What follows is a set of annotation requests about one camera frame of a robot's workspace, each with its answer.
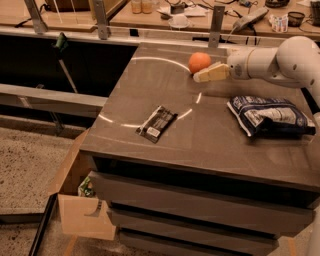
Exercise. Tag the green snack packet in box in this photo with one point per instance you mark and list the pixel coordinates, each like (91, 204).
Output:
(85, 189)

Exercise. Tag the metal bracket post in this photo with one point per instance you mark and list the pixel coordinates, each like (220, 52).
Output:
(216, 25)

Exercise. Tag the orange jar right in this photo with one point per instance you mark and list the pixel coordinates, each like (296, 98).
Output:
(147, 6)

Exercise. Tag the white bowl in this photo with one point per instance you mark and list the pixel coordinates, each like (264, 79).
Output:
(179, 22)

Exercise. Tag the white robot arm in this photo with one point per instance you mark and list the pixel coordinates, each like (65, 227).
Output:
(294, 64)

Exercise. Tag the orange jar left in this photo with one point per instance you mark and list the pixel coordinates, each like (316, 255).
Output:
(136, 6)

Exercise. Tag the orange jar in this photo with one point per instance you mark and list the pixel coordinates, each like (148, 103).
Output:
(147, 6)
(136, 6)

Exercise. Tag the grey drawer cabinet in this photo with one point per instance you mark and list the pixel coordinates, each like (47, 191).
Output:
(205, 188)

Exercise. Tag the grey power strip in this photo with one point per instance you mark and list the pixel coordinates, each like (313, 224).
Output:
(247, 19)

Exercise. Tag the black mesh cup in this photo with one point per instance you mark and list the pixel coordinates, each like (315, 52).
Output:
(295, 19)

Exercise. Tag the blue white chip bag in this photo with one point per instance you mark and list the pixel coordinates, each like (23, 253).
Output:
(270, 115)

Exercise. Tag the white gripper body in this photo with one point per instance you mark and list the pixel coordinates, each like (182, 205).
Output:
(237, 65)

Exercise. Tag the black rxbar chocolate wrapper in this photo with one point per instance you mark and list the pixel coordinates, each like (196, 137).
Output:
(153, 128)

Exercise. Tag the cardboard box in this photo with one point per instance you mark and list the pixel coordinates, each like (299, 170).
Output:
(80, 215)

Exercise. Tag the colourful small carton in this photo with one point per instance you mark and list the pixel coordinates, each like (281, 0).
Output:
(279, 24)

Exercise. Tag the orange fruit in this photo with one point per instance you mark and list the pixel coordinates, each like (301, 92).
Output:
(198, 61)

